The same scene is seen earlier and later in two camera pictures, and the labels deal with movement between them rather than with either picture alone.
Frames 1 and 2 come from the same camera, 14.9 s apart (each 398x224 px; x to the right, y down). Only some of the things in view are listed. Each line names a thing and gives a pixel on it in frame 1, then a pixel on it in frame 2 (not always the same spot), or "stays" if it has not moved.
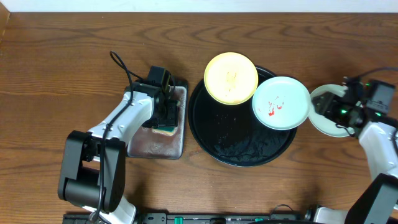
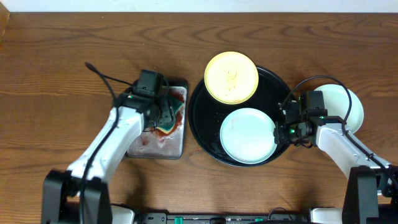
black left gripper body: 169,117 stays
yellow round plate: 231,78 stays
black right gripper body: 339,111 to 290,134
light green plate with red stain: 281,103 to 247,135
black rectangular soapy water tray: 148,144 stays
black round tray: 233,134 stays
